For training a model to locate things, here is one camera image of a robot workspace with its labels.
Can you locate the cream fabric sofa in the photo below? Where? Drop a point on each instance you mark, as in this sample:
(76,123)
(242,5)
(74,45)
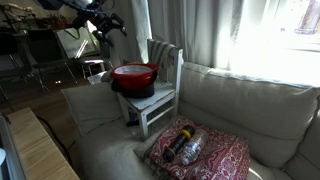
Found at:
(260,110)

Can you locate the plain beige pillow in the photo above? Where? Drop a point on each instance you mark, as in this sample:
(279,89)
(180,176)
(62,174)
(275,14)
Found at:
(91,105)

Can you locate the white tote bag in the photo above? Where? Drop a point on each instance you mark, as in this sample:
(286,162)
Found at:
(71,41)

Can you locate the red sequin hat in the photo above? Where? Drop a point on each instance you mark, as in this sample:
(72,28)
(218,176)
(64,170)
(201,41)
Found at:
(135,81)

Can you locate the small white stool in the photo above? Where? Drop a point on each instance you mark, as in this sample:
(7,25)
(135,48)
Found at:
(91,63)

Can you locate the small white wooden chair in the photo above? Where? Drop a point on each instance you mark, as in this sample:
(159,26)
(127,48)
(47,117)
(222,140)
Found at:
(156,100)

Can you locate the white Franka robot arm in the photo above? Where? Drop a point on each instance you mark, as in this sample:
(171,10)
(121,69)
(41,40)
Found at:
(63,5)

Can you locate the potted plant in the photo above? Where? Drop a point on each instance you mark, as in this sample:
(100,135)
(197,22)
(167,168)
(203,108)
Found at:
(58,21)

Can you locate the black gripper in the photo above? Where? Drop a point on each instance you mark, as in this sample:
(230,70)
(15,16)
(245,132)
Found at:
(102,23)

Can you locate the grey lattice patterned pillow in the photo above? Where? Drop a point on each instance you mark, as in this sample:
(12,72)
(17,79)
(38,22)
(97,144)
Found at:
(106,77)

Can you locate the black folding chair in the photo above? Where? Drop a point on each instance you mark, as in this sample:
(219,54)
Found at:
(43,46)

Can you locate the clear plastic water bottle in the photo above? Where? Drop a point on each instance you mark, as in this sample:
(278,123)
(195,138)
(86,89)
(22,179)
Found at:
(194,146)

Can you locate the light wooden table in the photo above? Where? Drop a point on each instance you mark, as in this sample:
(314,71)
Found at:
(36,146)

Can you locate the small black object under chair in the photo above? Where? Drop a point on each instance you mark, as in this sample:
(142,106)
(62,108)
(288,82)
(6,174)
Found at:
(133,123)

